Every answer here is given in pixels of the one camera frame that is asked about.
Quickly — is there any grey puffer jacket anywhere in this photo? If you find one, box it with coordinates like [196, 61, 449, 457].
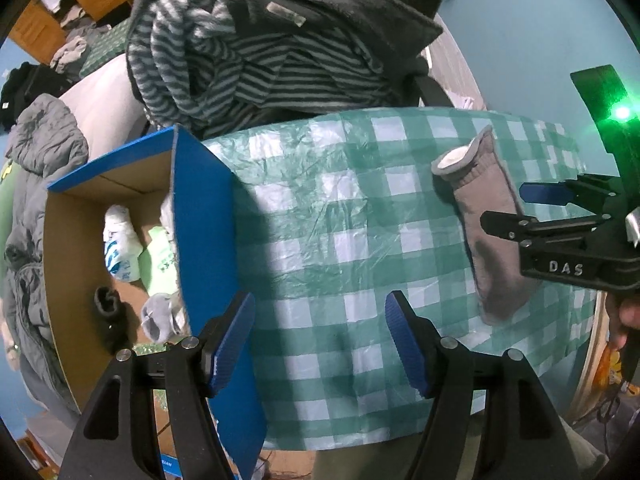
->
[3, 94, 89, 412]

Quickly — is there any white grey sock bundle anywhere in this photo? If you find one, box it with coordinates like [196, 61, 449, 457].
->
[141, 193, 191, 344]

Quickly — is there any green white plastic bag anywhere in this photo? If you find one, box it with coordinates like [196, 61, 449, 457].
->
[139, 226, 179, 296]

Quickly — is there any black clothes pile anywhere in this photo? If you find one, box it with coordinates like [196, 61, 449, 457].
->
[1, 62, 73, 132]

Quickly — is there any green checkered tablecloth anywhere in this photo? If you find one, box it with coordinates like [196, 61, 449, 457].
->
[206, 108, 594, 451]

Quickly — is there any blue cardboard box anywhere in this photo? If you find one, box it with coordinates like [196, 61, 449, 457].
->
[43, 127, 267, 479]

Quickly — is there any striped grey sweater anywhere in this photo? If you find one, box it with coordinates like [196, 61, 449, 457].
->
[126, 0, 398, 139]

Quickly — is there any person right hand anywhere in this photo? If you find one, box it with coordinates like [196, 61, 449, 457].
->
[605, 292, 640, 350]

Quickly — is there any grey fleece-lined sock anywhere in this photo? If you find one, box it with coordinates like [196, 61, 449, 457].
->
[431, 127, 540, 325]

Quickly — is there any white sofa cushion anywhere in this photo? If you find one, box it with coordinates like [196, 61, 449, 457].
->
[60, 54, 149, 160]

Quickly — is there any white blue striped sock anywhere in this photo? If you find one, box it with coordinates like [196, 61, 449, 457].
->
[103, 205, 143, 283]

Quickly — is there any wooden cabinet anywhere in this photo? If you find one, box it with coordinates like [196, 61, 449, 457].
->
[6, 0, 137, 66]

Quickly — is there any green checkered folded blanket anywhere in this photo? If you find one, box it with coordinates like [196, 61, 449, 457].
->
[79, 18, 129, 78]

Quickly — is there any green plush pillow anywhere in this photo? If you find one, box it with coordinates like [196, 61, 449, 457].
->
[0, 159, 22, 250]

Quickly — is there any black sock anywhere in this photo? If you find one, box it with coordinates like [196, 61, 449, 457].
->
[93, 286, 130, 356]

